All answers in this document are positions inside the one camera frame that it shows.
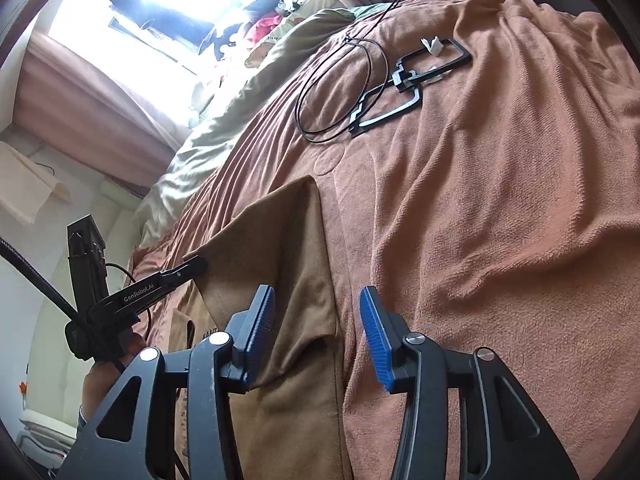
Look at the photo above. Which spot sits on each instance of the white folded paper piece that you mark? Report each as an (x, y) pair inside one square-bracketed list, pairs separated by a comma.
[(432, 46)]

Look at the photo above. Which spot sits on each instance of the brown printed t-shirt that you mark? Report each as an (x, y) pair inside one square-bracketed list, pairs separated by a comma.
[(295, 260)]

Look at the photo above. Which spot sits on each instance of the printed window seat cushion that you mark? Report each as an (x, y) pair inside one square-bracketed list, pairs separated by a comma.
[(287, 30)]

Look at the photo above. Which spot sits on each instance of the pile of mixed clothes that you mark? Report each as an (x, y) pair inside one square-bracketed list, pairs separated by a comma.
[(267, 22)]

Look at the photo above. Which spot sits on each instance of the grey-green duvet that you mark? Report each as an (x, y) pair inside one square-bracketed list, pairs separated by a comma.
[(220, 125)]

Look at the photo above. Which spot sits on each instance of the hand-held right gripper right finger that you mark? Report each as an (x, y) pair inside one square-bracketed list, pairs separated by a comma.
[(377, 340)]

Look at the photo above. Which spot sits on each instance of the rust-coloured bed blanket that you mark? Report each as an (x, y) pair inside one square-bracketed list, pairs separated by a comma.
[(475, 210)]

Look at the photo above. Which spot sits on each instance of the person's left hand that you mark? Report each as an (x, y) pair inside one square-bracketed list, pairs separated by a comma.
[(97, 390)]

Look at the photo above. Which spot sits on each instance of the black-framed window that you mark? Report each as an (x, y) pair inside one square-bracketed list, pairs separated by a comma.
[(125, 25)]

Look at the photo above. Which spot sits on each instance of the pink curtain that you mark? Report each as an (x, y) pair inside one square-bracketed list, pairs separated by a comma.
[(100, 110)]

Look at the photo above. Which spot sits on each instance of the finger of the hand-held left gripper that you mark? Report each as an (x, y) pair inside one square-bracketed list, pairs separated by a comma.
[(192, 265)]

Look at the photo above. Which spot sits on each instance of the cream hanging cloth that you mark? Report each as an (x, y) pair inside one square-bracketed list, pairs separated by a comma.
[(25, 185)]

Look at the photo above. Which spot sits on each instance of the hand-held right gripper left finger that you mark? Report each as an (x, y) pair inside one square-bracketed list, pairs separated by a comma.
[(260, 325)]

